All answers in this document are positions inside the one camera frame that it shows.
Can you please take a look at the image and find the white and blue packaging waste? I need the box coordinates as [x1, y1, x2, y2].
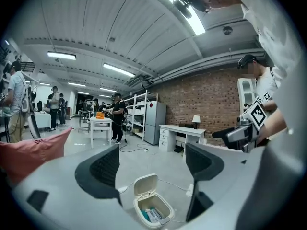
[141, 207, 166, 224]

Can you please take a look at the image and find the white shelving unit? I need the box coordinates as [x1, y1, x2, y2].
[124, 89, 154, 141]

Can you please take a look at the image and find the pink cloth-covered chair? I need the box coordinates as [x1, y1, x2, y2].
[0, 126, 73, 184]

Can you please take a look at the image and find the table lamp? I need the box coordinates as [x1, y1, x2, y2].
[191, 115, 201, 130]

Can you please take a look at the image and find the grey refrigerator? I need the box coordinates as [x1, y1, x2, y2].
[143, 100, 167, 146]

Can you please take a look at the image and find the person's white shirt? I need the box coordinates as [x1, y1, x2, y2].
[232, 0, 303, 141]

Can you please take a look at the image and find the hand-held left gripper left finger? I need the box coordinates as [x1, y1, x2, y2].
[12, 143, 130, 228]

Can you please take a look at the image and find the white floor cable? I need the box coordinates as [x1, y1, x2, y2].
[157, 178, 190, 192]

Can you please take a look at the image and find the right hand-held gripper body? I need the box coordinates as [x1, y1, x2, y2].
[226, 102, 268, 153]

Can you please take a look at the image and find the black head-worn camera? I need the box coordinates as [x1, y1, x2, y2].
[172, 0, 193, 19]

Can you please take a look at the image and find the cream plastic bin body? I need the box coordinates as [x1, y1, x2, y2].
[133, 192, 176, 230]

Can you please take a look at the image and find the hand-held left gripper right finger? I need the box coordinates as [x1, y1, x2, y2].
[184, 142, 264, 229]

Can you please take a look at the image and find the white desk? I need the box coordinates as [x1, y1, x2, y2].
[158, 124, 207, 153]

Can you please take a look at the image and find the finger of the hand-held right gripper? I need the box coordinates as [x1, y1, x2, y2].
[212, 126, 242, 151]

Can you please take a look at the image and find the ceiling light fixture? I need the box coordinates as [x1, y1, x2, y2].
[46, 51, 77, 61]
[148, 0, 206, 36]
[103, 63, 136, 79]

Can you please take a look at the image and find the person's right forearm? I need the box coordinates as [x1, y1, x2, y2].
[258, 108, 289, 146]

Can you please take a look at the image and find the white table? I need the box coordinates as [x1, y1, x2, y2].
[89, 116, 114, 150]

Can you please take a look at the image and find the cream plastic bin lid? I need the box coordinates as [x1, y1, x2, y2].
[133, 173, 159, 199]

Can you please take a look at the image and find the black floor cable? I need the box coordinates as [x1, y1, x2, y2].
[119, 138, 150, 153]

